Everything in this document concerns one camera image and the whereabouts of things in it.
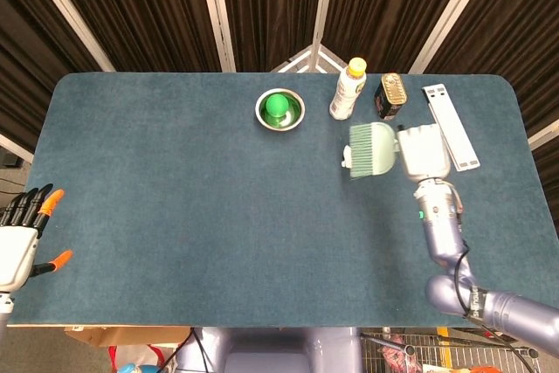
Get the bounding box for pale green hand brush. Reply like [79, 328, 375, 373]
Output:
[349, 121, 400, 181]

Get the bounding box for green ball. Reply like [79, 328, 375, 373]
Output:
[266, 93, 290, 120]

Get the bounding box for blue felt table mat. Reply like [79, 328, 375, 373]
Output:
[7, 72, 559, 328]

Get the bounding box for metal wire cart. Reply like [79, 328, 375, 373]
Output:
[360, 327, 541, 373]

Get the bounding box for brown cardboard box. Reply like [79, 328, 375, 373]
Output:
[64, 325, 193, 348]

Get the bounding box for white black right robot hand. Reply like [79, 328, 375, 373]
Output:
[395, 123, 452, 183]

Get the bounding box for white screen base foot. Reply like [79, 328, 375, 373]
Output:
[269, 44, 346, 74]

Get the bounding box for lavender robot torso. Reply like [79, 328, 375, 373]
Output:
[176, 327, 363, 373]

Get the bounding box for black cable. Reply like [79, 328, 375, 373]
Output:
[161, 327, 217, 373]

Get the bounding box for brown curtain folding screen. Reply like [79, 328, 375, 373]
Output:
[0, 0, 559, 234]

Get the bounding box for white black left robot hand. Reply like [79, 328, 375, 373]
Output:
[0, 183, 74, 294]

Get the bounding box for white bottle yellow cap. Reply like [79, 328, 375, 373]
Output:
[328, 57, 368, 121]

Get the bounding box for dark tin can gold lid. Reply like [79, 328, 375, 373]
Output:
[373, 73, 409, 121]

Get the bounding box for red white bag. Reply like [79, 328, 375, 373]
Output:
[107, 343, 176, 373]

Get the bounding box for stainless steel bowl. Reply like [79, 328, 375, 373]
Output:
[254, 88, 306, 131]

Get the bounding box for white flat folding stand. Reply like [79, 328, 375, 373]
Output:
[421, 83, 481, 172]

